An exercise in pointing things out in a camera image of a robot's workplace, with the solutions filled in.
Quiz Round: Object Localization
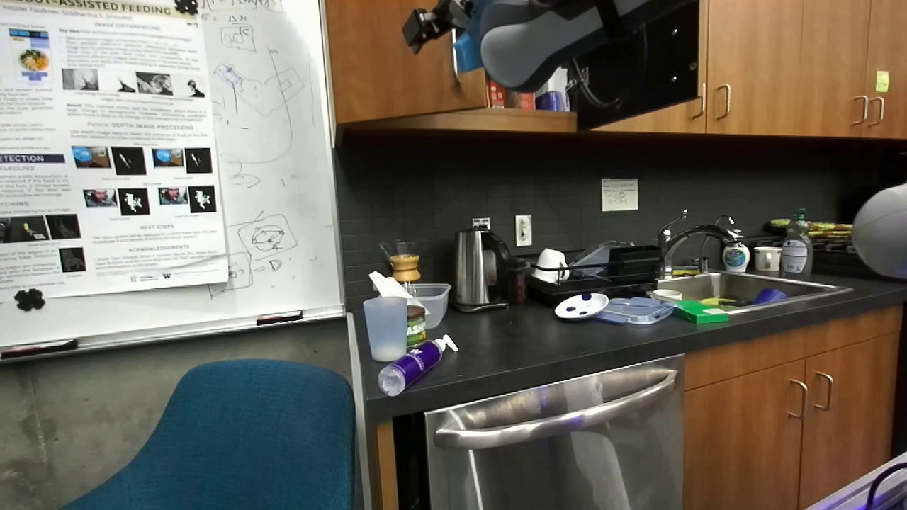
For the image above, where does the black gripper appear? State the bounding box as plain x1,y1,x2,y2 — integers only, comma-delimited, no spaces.
403,0,479,55

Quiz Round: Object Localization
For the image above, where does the white robot base platform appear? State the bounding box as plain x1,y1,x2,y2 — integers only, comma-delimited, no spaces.
807,452,907,510

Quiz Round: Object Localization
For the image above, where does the wooden upper cabinet body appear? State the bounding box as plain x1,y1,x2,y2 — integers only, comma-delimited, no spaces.
332,99,583,137

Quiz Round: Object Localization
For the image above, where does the orange jar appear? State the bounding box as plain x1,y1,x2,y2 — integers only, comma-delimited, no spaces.
506,83,538,113

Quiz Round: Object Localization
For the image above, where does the white purple container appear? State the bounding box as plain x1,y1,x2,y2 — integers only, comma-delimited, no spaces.
533,66,573,116

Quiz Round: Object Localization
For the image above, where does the white whiteboard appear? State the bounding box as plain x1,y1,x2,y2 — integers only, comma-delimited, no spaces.
0,0,350,362

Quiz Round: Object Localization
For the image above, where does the glass carafe wooden collar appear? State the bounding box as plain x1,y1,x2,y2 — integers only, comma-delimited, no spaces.
379,242,428,290

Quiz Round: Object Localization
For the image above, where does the dark cylindrical canister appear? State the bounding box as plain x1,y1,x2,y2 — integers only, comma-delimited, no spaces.
499,255,536,309

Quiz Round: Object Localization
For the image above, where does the clear plastic container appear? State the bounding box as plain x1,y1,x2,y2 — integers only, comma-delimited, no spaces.
403,280,455,334

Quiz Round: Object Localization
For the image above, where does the green label jar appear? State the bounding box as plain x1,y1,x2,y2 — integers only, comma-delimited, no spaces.
403,302,430,351

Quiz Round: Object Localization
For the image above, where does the translucent plastic cup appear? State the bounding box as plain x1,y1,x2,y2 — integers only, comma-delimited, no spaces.
359,296,411,365

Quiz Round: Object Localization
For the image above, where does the white plate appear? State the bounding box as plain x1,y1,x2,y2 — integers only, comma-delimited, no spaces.
553,290,611,324

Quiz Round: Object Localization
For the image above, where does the dark whiteboard marker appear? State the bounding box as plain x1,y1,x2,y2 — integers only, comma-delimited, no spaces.
0,338,81,362
253,309,309,331

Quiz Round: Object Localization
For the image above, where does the dark kitchen faucet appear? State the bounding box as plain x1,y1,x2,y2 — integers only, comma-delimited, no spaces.
657,222,743,280

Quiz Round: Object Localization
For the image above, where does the purple bottle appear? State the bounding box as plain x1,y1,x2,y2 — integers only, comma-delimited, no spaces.
375,334,461,401

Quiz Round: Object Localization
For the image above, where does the research poster with photos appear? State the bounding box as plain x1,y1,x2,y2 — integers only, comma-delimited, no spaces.
0,0,233,306

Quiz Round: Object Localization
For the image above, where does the white soap dispenser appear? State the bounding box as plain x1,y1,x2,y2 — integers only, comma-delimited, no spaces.
719,215,754,277

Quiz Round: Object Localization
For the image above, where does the green bowl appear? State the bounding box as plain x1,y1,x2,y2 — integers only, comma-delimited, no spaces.
698,296,757,313

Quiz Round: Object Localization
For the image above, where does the white cup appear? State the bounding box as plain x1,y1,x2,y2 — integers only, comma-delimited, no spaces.
750,245,786,277

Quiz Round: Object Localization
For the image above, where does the green cap spray bottle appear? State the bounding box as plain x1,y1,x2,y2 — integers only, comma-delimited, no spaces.
778,211,815,280

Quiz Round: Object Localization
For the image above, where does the stainless steel dishwasher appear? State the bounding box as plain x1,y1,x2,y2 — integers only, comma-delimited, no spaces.
420,351,688,510

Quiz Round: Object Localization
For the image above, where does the yellow green packet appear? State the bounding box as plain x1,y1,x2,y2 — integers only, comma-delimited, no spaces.
767,215,859,251

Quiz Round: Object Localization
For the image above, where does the stainless steel sink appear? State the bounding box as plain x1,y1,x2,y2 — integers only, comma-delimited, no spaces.
650,270,854,320

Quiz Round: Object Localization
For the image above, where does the blue chair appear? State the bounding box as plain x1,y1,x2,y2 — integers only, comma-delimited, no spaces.
61,358,363,510

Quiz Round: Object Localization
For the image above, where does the wooden false drawer panel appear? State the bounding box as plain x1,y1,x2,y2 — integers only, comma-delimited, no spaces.
681,303,903,391

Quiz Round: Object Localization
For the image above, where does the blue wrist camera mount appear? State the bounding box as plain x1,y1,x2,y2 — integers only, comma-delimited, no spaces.
454,28,485,76

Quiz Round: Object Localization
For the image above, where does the white paper wall sign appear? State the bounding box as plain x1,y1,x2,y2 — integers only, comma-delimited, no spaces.
597,177,644,218

